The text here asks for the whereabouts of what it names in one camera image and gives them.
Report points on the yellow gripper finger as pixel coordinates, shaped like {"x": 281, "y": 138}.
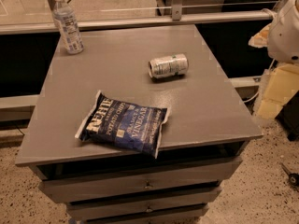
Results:
{"x": 260, "y": 40}
{"x": 276, "y": 89}

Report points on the silver 7up soda can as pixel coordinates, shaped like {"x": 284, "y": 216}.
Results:
{"x": 168, "y": 66}

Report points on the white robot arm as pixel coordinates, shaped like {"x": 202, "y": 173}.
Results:
{"x": 281, "y": 38}

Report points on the grey drawer cabinet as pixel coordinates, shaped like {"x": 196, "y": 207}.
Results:
{"x": 207, "y": 128}

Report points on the blue potato chips bag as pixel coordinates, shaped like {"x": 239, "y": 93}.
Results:
{"x": 124, "y": 125}

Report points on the clear plastic water bottle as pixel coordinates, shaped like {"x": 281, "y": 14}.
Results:
{"x": 66, "y": 22}

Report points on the metal railing frame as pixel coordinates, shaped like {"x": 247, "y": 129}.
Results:
{"x": 34, "y": 16}

